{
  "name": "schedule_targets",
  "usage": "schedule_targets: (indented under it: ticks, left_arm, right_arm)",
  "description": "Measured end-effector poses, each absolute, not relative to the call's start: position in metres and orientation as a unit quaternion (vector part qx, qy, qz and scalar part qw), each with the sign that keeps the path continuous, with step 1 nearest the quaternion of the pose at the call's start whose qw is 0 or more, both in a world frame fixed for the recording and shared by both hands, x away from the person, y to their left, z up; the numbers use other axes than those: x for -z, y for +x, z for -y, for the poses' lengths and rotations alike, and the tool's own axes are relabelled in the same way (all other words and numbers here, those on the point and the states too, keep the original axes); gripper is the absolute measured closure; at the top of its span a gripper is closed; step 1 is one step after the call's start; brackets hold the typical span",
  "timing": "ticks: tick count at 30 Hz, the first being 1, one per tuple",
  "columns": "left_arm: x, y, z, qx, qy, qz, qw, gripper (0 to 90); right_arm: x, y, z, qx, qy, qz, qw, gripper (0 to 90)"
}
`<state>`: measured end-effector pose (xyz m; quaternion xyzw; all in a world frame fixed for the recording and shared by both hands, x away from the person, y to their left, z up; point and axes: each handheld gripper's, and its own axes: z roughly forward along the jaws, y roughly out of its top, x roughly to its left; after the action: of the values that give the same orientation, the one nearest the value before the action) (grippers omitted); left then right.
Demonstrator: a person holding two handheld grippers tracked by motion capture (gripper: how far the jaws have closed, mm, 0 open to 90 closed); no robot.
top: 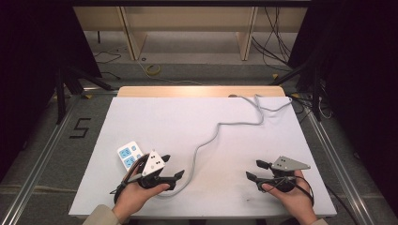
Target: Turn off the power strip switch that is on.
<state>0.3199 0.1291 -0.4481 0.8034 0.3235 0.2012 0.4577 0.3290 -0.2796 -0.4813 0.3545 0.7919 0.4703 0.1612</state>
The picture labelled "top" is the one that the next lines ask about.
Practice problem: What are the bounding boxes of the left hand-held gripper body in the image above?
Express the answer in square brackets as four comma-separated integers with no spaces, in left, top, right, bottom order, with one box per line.
[126,149,176,191]

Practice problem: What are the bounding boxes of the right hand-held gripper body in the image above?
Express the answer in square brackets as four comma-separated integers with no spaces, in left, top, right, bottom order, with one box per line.
[256,155,312,193]

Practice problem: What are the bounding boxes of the white power strip blue switches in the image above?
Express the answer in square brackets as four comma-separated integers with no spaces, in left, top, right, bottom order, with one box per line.
[116,141,145,173]

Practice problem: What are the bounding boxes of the person's right hand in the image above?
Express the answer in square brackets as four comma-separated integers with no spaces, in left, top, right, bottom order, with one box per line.
[261,170,315,225]

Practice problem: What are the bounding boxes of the person's left hand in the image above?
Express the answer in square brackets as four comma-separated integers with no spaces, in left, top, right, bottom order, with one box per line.
[111,182,171,225]

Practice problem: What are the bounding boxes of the white table mat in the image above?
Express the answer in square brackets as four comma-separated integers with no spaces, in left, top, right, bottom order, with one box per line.
[68,96,338,219]

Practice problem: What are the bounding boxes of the wooden table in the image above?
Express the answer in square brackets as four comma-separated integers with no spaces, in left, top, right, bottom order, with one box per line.
[116,85,286,98]

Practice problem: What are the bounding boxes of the black metal stand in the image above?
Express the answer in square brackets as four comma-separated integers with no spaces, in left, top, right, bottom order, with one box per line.
[268,57,324,122]
[54,66,115,126]

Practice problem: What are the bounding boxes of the yellow tape roll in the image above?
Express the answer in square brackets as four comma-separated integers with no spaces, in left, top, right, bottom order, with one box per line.
[145,64,162,76]

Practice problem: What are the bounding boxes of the light wooden bench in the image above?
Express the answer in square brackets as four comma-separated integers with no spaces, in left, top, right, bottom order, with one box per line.
[72,5,310,62]

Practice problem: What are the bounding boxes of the black curtain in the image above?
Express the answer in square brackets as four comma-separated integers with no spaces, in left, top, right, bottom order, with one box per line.
[0,0,103,184]
[286,0,398,209]

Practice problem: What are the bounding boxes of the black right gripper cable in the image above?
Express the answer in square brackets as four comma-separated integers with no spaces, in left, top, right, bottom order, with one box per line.
[266,175,358,225]

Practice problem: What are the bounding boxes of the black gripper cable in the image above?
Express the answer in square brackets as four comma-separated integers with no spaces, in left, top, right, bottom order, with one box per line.
[266,175,358,225]
[109,153,150,204]

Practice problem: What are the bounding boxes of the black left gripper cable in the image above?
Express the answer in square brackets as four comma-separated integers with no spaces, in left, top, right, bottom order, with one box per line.
[109,153,150,204]

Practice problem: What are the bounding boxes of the aluminium floor rail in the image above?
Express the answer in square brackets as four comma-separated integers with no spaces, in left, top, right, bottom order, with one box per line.
[0,92,84,225]
[297,99,378,225]

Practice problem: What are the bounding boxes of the grey power strip cable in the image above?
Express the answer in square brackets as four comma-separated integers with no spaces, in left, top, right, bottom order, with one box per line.
[154,93,294,199]

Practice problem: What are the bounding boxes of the white floor cable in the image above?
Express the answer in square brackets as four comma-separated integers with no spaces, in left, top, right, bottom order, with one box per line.
[136,58,203,86]

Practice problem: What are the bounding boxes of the thin black floor cable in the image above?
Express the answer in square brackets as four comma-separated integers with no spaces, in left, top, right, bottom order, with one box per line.
[93,51,123,81]

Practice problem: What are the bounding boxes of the bundle of black cables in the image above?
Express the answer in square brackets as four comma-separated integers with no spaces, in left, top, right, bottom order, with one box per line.
[251,7,295,69]

